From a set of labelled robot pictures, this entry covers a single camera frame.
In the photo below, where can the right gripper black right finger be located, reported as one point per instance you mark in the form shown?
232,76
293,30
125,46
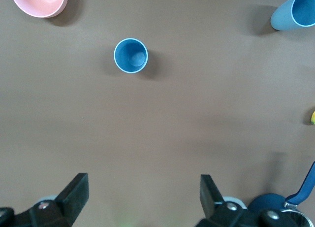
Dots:
211,200

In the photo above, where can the blue plastic cup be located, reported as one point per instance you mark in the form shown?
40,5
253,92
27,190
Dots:
130,55
283,17

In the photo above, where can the yellow fruit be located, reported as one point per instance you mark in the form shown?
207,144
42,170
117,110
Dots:
313,118

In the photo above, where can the pink bowl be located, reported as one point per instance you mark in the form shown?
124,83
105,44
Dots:
37,0

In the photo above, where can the dark blue saucepan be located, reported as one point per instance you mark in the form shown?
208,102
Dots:
265,202

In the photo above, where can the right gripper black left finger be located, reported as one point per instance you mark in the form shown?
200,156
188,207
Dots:
71,195

